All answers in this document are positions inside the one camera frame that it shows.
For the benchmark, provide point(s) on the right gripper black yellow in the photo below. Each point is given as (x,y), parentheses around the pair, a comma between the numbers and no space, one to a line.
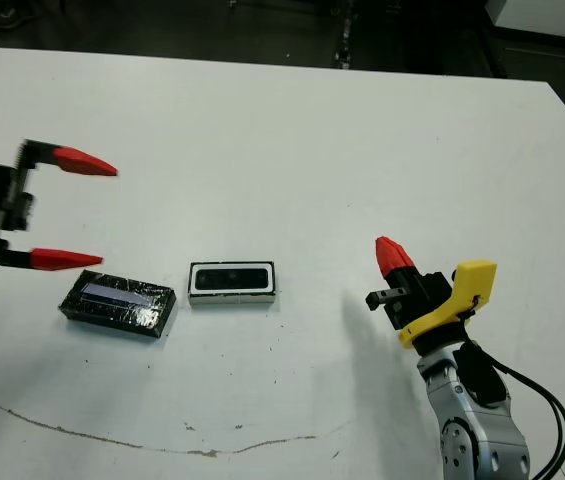
(437,305)

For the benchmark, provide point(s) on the black glossy box lid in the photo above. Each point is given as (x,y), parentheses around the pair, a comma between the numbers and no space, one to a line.
(117,305)

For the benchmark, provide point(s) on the black slim camera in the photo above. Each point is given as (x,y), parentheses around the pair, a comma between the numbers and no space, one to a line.
(232,279)

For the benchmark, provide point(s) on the white box base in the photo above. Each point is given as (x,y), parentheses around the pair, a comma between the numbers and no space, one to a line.
(232,300)

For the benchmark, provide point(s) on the white cabinet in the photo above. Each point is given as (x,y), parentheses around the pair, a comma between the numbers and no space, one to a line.
(547,15)

